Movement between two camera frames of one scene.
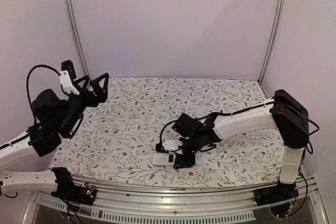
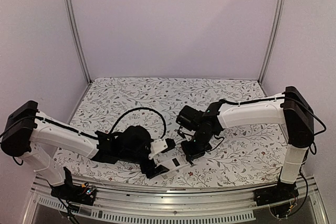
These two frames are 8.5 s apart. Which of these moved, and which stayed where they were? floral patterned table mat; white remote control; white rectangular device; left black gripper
Moved: white remote control; white rectangular device; left black gripper
Stayed: floral patterned table mat
